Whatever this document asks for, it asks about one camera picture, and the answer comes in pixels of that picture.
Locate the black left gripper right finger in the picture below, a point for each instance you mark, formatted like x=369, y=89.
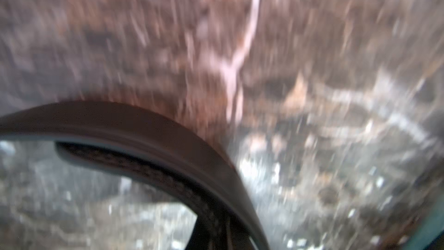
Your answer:
x=237, y=238

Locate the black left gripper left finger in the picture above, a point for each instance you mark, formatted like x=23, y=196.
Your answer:
x=200, y=237

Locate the long black belt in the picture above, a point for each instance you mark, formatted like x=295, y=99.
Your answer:
x=145, y=146

